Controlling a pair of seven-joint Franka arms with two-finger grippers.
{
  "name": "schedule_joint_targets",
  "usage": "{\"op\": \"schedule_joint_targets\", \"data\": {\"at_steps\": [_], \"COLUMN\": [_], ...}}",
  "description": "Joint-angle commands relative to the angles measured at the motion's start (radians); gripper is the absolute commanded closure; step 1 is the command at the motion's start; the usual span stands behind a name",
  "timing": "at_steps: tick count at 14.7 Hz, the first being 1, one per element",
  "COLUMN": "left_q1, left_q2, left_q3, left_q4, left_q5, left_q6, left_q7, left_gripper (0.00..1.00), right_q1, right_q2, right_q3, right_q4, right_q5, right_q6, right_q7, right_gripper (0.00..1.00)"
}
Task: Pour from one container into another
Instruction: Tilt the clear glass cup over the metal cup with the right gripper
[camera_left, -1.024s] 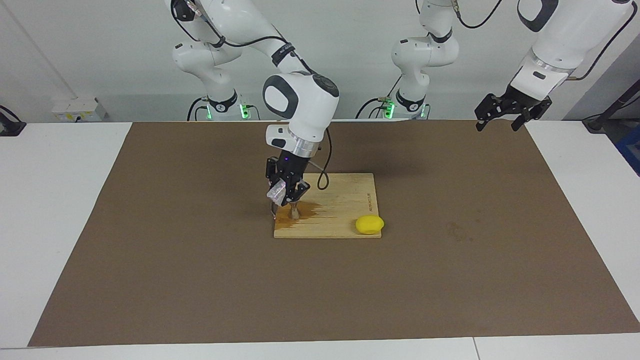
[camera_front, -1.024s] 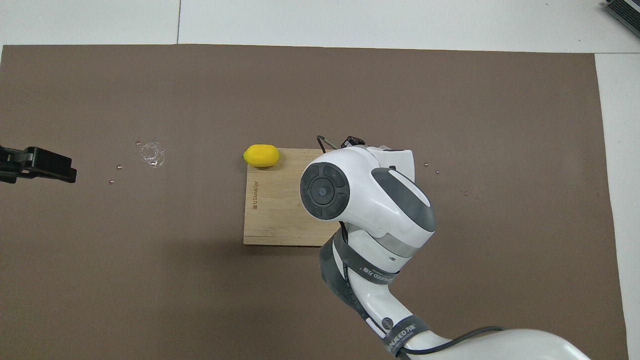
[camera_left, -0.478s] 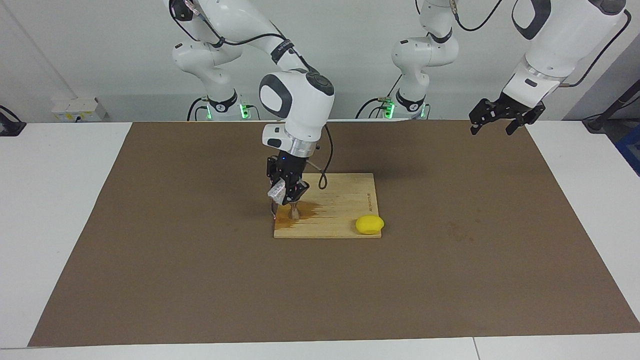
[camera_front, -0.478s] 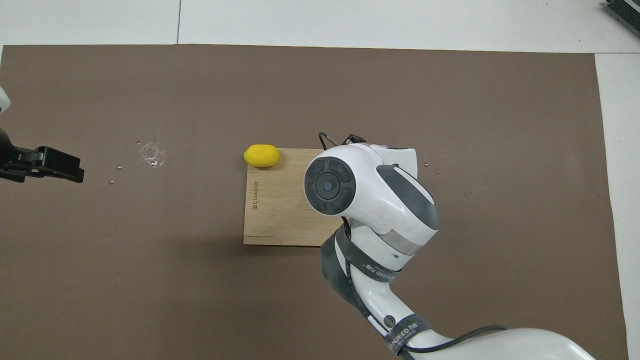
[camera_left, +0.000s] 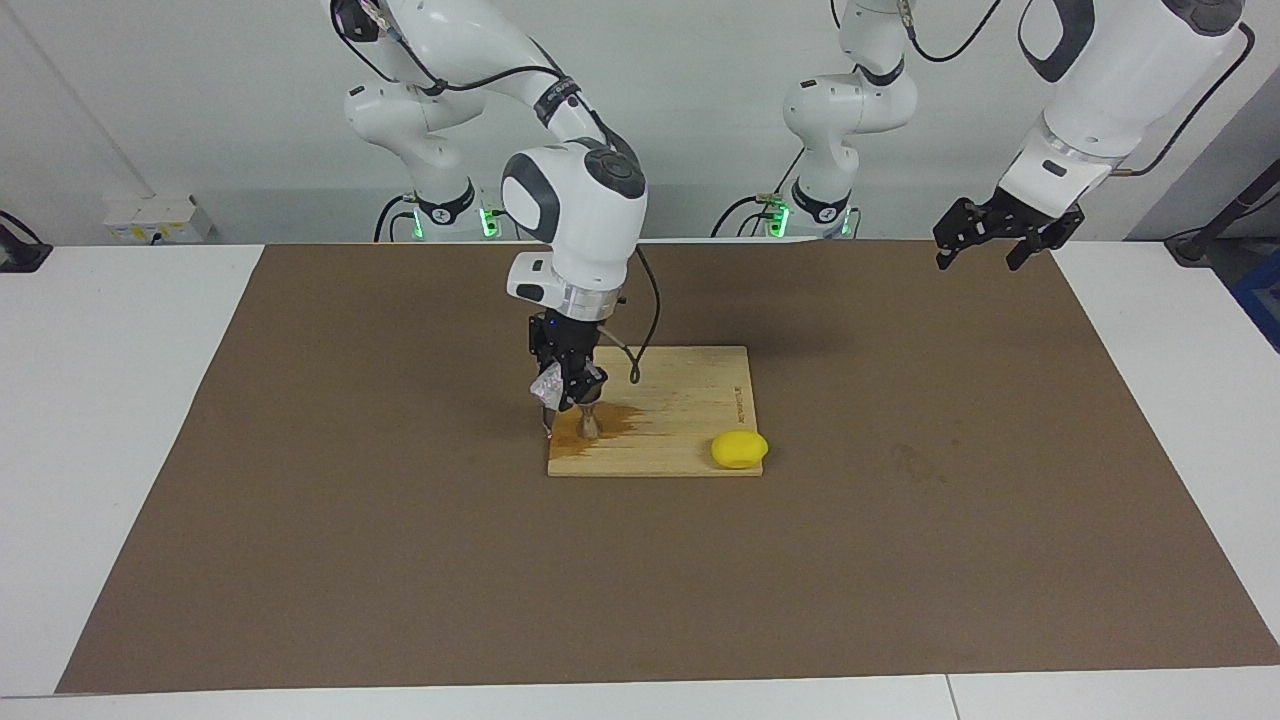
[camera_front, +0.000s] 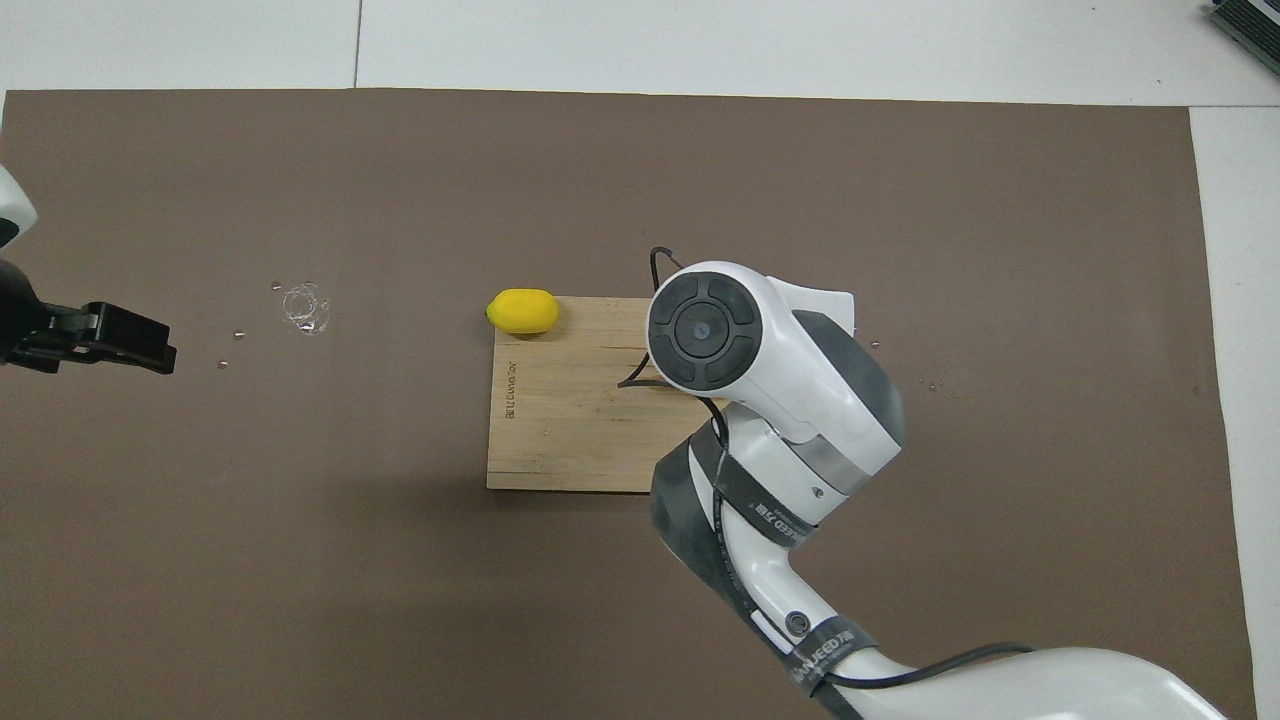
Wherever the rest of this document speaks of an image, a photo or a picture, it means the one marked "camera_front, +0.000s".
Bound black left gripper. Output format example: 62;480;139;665
0;260;179;377

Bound clear glass on left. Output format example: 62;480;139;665
281;282;332;337

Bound brown table mat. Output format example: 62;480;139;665
0;88;1259;720

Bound yellow lemon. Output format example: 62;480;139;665
486;288;561;336

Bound bamboo cutting board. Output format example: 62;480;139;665
486;296;736;494

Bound grey ribbed device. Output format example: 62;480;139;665
1203;0;1280;76

